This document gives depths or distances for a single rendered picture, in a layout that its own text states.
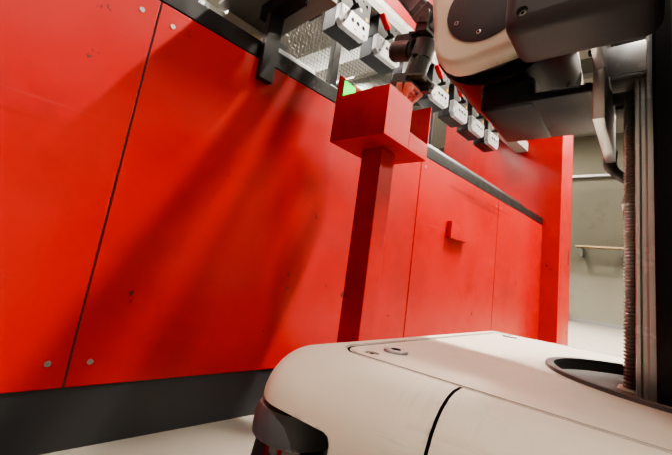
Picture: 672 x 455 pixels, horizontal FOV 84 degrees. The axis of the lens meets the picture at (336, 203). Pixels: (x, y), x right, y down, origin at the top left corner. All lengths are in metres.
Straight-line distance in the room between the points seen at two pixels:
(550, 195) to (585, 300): 8.83
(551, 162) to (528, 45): 2.38
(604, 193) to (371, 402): 11.60
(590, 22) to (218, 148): 0.69
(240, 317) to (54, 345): 0.34
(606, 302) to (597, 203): 2.48
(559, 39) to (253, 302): 0.76
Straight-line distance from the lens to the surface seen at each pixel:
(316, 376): 0.34
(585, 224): 11.69
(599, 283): 11.48
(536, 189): 2.79
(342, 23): 1.41
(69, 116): 0.79
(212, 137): 0.87
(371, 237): 0.87
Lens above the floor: 0.35
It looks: 10 degrees up
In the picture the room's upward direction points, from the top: 8 degrees clockwise
